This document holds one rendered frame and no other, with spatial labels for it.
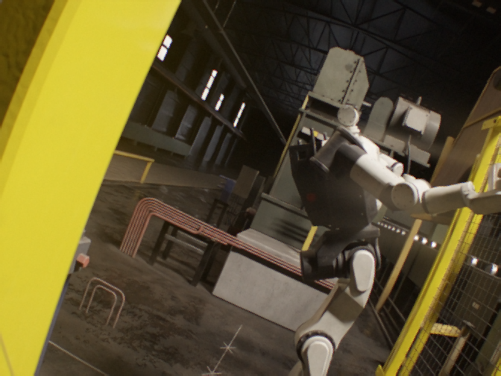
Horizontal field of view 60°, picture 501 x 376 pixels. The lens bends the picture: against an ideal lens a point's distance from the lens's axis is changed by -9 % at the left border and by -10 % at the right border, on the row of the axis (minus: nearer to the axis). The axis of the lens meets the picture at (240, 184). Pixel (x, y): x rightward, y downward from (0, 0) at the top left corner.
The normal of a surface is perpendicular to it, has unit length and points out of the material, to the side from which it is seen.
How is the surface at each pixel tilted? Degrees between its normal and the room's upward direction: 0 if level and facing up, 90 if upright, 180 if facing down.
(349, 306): 114
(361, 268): 90
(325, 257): 90
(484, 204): 142
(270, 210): 90
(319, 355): 90
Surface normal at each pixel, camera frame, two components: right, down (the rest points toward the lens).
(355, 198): -0.31, 0.25
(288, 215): -0.15, -0.03
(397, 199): -0.69, 0.06
